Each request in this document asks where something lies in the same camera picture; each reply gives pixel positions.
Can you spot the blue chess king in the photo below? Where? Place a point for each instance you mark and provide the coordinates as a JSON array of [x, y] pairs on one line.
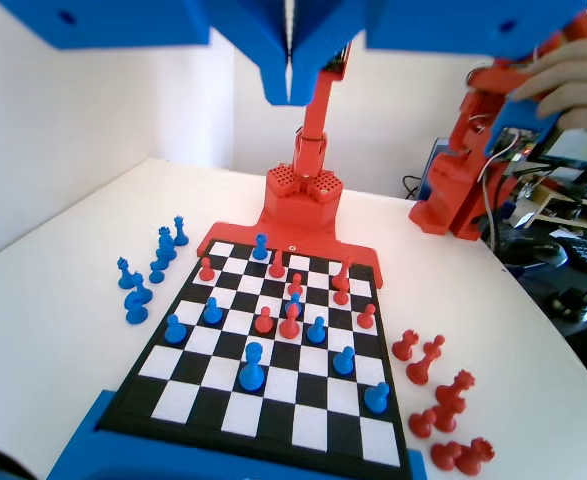
[[251, 375]]

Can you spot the wooden desk shelf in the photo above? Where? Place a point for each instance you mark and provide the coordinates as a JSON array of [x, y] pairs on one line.
[[563, 206]]

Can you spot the blue chess knight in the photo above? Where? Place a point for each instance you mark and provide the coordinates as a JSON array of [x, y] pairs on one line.
[[135, 310], [168, 251]]

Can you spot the red chess pawn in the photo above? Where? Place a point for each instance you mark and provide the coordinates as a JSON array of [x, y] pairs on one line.
[[421, 425], [295, 287], [206, 272], [434, 347], [444, 456], [366, 318], [341, 298], [263, 323]]

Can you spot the grey laptop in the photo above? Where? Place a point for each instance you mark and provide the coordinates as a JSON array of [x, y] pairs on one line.
[[435, 160]]

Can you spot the red robot arm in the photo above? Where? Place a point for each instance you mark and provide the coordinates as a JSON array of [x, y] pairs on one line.
[[318, 120]]

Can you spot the blue base plate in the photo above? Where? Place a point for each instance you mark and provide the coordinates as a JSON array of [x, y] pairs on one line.
[[80, 445]]

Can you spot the chessboard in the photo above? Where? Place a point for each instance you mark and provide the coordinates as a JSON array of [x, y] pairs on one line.
[[298, 385]]

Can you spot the red leader arm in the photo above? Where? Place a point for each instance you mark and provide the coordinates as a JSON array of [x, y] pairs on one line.
[[443, 195]]

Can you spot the person's bare hand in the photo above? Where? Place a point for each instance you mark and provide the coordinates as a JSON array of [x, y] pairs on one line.
[[573, 80]]

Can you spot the black round stand base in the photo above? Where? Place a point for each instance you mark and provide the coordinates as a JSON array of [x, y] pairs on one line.
[[570, 304]]

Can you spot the blue chess rook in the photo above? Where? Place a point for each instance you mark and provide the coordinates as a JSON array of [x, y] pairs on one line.
[[259, 250], [164, 236]]

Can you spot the computer monitor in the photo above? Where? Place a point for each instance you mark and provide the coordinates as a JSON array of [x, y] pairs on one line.
[[583, 145]]

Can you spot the blue chess queen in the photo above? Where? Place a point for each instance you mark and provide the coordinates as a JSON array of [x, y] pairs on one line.
[[180, 236]]

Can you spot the red chess king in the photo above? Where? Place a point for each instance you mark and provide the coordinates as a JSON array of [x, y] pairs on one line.
[[341, 281]]

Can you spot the blue chess pawn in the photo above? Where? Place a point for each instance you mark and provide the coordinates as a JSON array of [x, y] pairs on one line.
[[343, 365], [174, 334], [293, 298], [376, 400], [212, 313], [156, 274], [316, 333]]

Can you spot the red chess rook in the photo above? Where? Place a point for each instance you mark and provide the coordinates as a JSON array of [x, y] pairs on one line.
[[478, 457], [405, 347]]

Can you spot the blue chess bishop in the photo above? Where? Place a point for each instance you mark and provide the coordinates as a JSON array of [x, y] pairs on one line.
[[160, 262], [140, 290]]

